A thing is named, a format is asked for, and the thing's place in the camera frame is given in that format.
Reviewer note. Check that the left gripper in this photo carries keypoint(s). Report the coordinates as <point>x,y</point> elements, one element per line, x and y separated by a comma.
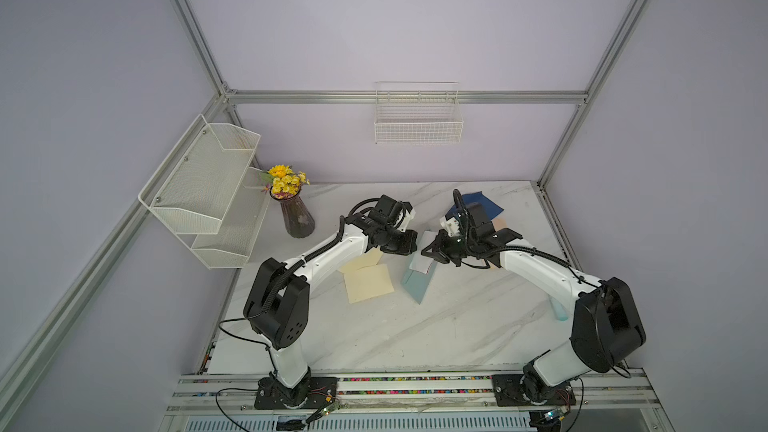
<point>409,245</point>

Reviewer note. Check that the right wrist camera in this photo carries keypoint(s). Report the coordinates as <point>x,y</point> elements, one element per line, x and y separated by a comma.
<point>452,226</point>

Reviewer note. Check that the yellow flower bouquet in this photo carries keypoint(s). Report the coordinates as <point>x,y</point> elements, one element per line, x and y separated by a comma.
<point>282,182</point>

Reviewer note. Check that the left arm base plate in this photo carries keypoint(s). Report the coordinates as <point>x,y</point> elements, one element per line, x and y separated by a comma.
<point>294,394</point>

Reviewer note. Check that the peach paper sheet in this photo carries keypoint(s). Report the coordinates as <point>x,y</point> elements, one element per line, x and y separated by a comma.
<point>499,223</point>

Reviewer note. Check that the cream envelope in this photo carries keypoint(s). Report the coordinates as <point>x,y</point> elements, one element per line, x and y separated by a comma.
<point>368,259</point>

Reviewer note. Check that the cream paper sheet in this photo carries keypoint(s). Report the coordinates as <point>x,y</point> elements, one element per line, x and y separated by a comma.
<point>367,283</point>

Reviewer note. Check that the dark blue envelope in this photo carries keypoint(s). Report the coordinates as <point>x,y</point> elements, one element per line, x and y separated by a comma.
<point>474,200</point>

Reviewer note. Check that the small light blue object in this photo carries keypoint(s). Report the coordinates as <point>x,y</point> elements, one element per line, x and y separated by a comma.
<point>559,311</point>

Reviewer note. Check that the dark glass vase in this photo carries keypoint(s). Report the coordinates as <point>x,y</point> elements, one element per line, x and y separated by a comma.
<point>298,221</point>

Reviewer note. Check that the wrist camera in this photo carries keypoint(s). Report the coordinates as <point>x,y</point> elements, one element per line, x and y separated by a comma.
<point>452,226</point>
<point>404,217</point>

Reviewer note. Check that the white wire wall basket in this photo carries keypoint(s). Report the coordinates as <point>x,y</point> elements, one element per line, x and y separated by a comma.
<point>421,113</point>

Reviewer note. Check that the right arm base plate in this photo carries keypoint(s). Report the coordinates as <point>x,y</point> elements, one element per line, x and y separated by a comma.
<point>527,390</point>

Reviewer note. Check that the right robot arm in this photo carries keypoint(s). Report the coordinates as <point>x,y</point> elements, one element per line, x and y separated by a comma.
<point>605,324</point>

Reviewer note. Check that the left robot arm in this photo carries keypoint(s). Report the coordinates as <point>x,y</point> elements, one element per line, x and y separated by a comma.
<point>277,307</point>

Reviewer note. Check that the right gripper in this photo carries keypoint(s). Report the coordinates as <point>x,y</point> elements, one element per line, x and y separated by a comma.
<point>439,250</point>

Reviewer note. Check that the aluminium front rail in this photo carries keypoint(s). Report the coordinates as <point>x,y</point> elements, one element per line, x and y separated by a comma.
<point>416,401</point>

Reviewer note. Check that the teal envelope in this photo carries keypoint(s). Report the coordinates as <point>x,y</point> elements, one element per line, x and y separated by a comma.
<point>416,283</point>

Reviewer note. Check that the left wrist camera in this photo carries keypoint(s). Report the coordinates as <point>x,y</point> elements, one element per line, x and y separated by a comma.
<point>404,217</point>

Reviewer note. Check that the white mesh two-tier shelf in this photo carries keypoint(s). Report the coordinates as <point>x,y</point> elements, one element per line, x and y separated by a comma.
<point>208,193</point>

